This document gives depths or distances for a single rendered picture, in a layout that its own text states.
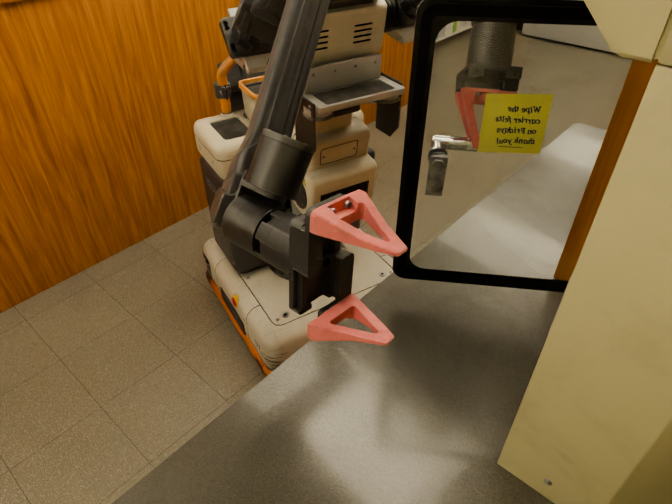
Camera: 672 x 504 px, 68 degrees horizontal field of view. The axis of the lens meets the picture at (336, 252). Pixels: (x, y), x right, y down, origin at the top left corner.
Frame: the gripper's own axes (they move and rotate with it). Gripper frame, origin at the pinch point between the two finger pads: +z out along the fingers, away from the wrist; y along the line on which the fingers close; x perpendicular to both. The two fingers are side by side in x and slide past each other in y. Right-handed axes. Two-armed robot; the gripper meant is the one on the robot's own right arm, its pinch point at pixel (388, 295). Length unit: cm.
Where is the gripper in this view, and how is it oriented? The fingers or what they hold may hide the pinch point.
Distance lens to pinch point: 44.5
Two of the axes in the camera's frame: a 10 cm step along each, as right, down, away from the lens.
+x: 6.5, -3.7, 6.6
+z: 7.6, 3.8, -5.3
